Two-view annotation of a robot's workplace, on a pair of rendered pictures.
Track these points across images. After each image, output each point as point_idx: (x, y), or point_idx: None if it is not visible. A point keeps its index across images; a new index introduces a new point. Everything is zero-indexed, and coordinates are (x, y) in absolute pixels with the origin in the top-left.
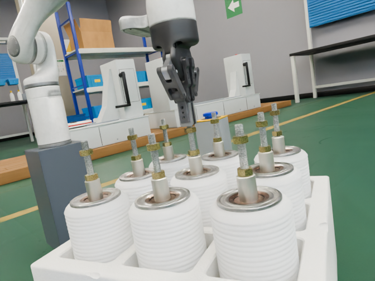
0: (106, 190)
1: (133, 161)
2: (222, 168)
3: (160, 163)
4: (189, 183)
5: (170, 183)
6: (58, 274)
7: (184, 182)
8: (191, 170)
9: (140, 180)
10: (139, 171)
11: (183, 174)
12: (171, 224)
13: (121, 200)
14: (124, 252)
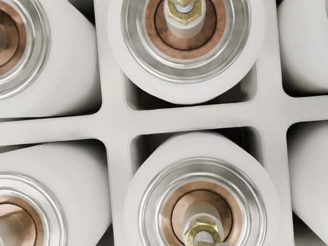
0: (30, 29)
1: (164, 7)
2: (323, 235)
3: (326, 5)
4: (128, 232)
5: (149, 158)
6: None
7: (130, 217)
8: (183, 217)
9: (135, 65)
10: (172, 30)
11: (168, 194)
12: None
13: (3, 112)
14: (10, 126)
